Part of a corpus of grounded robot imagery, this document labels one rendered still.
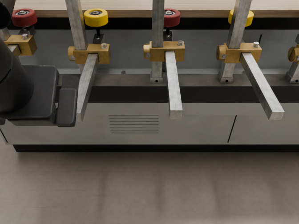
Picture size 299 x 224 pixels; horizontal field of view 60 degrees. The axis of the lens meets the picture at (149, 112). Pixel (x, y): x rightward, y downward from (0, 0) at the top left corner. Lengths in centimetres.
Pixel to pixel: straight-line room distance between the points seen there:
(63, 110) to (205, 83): 70
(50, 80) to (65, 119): 5
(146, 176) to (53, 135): 57
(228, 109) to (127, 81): 43
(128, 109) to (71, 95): 73
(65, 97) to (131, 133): 112
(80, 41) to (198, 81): 43
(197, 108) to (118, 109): 32
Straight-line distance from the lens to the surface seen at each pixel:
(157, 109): 105
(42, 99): 31
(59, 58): 120
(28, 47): 94
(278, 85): 104
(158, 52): 87
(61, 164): 164
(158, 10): 82
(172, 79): 73
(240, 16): 87
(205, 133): 147
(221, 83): 97
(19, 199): 158
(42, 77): 32
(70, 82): 34
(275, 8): 110
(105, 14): 95
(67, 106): 32
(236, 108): 110
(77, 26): 86
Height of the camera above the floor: 125
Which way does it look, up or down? 42 degrees down
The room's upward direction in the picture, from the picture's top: straight up
